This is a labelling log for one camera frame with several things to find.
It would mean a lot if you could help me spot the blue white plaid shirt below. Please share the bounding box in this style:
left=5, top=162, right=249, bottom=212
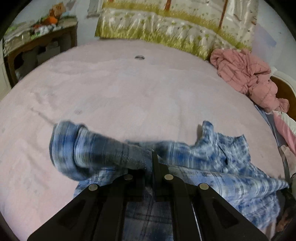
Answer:
left=49, top=121, right=287, bottom=229

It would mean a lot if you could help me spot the light blue cloth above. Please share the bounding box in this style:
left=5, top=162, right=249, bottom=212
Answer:
left=254, top=104, right=288, bottom=168

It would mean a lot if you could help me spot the white pink pillow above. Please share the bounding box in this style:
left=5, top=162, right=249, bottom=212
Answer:
left=273, top=111, right=296, bottom=154

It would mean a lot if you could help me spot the pink bed sheet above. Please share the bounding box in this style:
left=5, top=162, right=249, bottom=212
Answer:
left=1, top=40, right=285, bottom=240

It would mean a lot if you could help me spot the white wooden headboard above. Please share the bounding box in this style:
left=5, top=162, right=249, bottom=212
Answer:
left=270, top=67, right=295, bottom=120

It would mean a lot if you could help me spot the pink crumpled quilt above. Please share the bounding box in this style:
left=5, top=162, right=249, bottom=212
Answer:
left=210, top=49, right=290, bottom=113

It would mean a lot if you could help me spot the small dark object on bed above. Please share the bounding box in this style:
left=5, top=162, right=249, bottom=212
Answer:
left=135, top=55, right=145, bottom=60

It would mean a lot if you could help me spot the dark wooden side table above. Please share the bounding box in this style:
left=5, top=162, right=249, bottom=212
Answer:
left=4, top=23, right=78, bottom=87

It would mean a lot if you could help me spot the tree print curtain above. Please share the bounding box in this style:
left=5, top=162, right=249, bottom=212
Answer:
left=95, top=0, right=259, bottom=60

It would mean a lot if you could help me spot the clutter on side table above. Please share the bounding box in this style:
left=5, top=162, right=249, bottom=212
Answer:
left=3, top=2, right=78, bottom=56

